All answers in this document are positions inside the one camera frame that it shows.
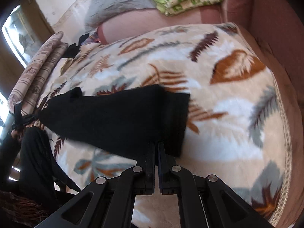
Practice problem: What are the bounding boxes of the black pants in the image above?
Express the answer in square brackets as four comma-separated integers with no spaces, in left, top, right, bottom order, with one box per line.
[38,85,190,160]

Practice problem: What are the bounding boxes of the person's left hand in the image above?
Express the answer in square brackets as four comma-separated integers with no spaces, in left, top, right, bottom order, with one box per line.
[11,128,25,143]

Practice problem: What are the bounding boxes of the striped beige rolled mattress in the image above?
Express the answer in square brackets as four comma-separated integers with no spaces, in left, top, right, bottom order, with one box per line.
[8,31,68,115]

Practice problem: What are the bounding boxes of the leaf-patterned beige blanket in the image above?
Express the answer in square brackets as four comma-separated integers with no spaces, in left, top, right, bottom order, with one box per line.
[40,23,292,226]

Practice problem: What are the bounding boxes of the black garment in background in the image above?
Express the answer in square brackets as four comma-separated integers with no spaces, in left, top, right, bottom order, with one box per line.
[62,33,89,58]

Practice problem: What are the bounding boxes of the window with patterned glass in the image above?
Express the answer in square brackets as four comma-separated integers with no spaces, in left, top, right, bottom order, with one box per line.
[2,5,35,68]

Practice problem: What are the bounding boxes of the colourful printed fabric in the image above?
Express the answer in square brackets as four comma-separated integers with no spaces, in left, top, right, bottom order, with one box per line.
[78,31,100,46]

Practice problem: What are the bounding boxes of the pink quilted bolster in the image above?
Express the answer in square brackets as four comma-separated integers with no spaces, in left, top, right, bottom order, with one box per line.
[97,5,222,45]

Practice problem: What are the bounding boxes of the grey quilted pillow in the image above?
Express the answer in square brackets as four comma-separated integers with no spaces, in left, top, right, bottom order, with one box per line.
[85,0,156,32]

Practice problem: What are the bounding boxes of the reddish brown sofa headboard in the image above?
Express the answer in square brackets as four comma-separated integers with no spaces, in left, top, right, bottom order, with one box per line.
[222,0,303,227]

